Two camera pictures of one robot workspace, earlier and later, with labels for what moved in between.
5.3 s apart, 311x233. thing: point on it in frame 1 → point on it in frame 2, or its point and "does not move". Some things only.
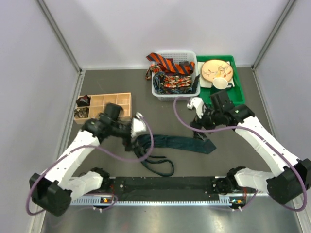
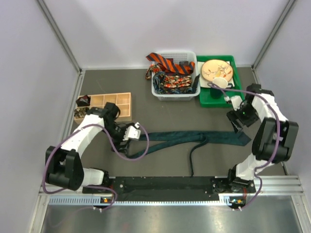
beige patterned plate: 212,69 does not move
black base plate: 164,189 does not move
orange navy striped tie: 169,66 does not move
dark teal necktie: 142,145 → 178,138
